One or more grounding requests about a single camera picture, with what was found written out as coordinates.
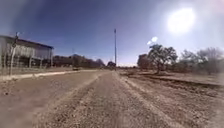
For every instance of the small dark tree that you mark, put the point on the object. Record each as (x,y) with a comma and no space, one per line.
(111,64)

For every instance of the tall thin pole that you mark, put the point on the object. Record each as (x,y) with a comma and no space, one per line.
(115,50)

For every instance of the row of dark trees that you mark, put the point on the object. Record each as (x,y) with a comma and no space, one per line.
(78,61)

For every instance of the gravel dirt road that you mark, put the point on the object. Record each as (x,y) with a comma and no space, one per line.
(106,103)

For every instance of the row of leafy trees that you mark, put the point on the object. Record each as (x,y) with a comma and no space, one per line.
(161,55)

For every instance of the bare dirt ground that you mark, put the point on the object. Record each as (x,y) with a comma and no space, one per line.
(180,83)

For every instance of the pale concrete path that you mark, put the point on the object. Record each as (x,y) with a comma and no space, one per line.
(36,74)

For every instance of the grey building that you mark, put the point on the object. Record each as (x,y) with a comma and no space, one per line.
(31,51)

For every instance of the thin bare tree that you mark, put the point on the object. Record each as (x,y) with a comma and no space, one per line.
(13,53)

